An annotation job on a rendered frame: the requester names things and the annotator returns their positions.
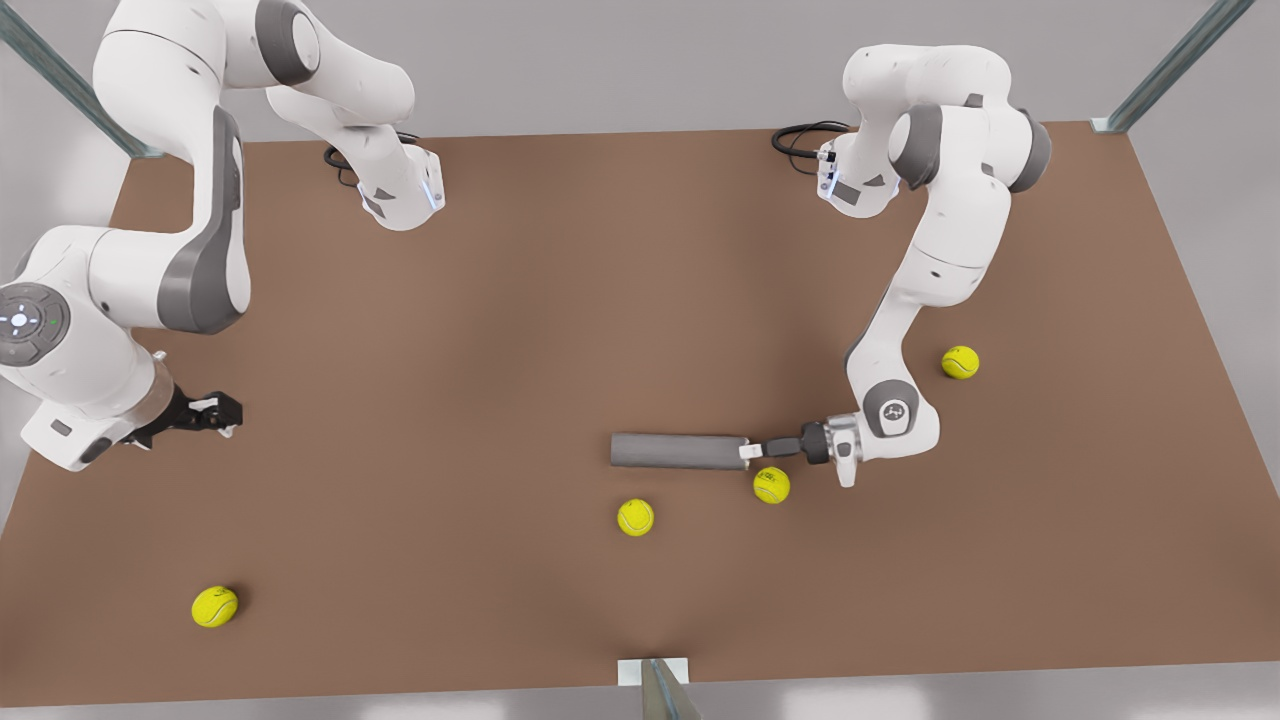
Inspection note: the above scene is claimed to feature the grey tennis ball tube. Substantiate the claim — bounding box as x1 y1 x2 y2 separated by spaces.
610 432 751 471

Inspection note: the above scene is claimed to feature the silver frame post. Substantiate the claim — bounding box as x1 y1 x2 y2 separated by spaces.
617 657 703 720
1090 0 1257 135
0 8 163 161

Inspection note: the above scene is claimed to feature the black cable loop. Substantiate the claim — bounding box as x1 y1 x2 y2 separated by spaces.
771 121 852 177
323 131 423 189

